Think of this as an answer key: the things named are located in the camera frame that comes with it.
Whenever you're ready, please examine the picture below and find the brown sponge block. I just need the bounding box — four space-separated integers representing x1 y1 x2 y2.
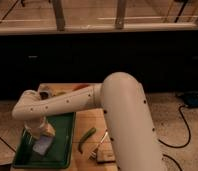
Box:
96 150 115 164

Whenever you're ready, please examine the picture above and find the silver fork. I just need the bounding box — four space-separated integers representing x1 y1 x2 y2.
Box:
89 130 108 160

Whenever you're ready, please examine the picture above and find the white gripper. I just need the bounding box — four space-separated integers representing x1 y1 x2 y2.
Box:
24 117 55 138

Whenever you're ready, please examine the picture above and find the black cable right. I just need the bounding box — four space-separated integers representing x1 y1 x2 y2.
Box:
157 104 192 171

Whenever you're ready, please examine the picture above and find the black cable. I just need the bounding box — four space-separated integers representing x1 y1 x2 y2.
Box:
0 130 17 154
157 104 192 171

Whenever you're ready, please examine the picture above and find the black cable left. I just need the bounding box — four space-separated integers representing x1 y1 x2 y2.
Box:
0 130 17 154

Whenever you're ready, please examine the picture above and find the green plastic tray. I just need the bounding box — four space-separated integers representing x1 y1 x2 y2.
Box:
12 113 76 169

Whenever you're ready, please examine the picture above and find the green bean pod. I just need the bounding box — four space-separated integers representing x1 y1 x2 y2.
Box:
78 127 96 154

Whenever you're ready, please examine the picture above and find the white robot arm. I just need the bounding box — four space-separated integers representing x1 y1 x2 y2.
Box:
12 72 166 171

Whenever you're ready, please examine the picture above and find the blue black floor device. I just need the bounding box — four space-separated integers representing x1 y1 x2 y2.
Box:
182 93 198 108

